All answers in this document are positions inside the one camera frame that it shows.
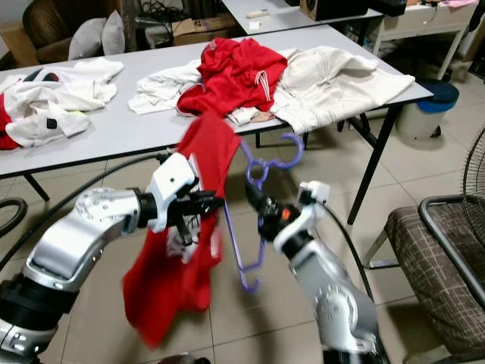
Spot purple plastic clothes hanger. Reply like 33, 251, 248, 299
224, 133, 305, 295

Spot red t-shirt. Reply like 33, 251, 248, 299
121, 112, 239, 348

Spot red garment white stripes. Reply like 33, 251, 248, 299
177, 36, 289, 118

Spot cream denim jacket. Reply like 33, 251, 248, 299
269, 45, 418, 136

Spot white crumpled garment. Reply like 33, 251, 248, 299
4, 58, 126, 149

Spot brown cardboard box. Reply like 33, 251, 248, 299
173, 17, 236, 46

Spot blue lidded bin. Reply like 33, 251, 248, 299
394, 78, 461, 141

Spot light grey pillow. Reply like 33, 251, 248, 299
101, 10, 127, 58

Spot red crumpled garment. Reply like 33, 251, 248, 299
0, 91, 22, 151

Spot black standing fan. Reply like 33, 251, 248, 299
462, 125, 485, 228

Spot black speaker wooden front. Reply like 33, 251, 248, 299
299, 0, 368, 21

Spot brown leather armchair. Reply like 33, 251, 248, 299
21, 0, 126, 65

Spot black soundbar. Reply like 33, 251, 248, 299
368, 0, 408, 16

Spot white desk with drawers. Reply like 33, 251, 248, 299
371, 0, 474, 80

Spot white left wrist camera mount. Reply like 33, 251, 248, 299
145, 152, 198, 232

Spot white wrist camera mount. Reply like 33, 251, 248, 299
273, 180, 330, 255
145, 152, 198, 232

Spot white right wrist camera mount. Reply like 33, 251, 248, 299
273, 180, 330, 255

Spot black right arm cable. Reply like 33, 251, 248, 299
322, 203, 376, 300

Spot plaid chair black frame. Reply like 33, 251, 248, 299
383, 194, 485, 357

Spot black tubular frame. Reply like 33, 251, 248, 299
0, 199, 28, 251

